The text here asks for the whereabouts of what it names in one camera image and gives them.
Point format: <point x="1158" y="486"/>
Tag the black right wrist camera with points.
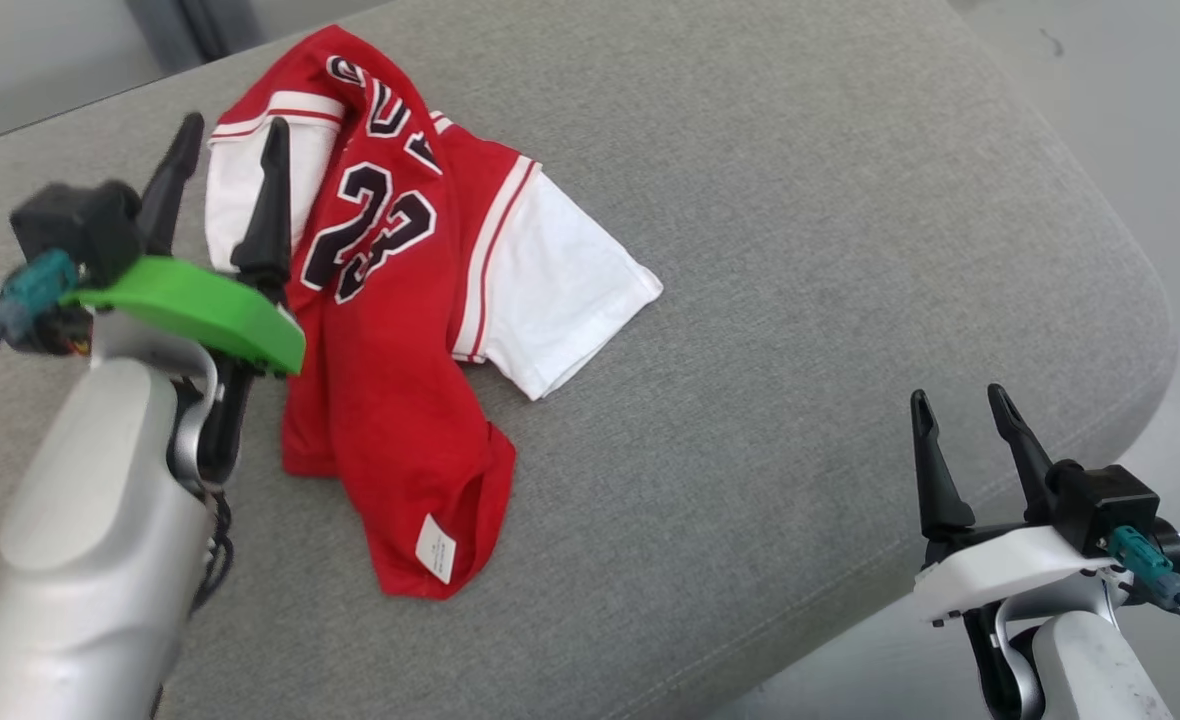
<point x="1100" y="505"/>

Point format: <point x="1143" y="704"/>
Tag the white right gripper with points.
<point x="1000" y="565"/>

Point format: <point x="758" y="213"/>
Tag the grey partition post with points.
<point x="190" y="25"/>

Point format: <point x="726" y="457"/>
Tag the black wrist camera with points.
<point x="75" y="225"/>
<point x="1100" y="505"/>

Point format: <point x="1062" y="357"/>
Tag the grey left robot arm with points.
<point x="80" y="560"/>

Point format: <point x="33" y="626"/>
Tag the red number 23 jersey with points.
<point x="390" y="400"/>

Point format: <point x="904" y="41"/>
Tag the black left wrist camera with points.
<point x="75" y="225"/>

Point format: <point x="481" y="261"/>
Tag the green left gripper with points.
<point x="200" y="305"/>

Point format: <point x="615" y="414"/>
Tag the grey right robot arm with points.
<point x="1100" y="670"/>

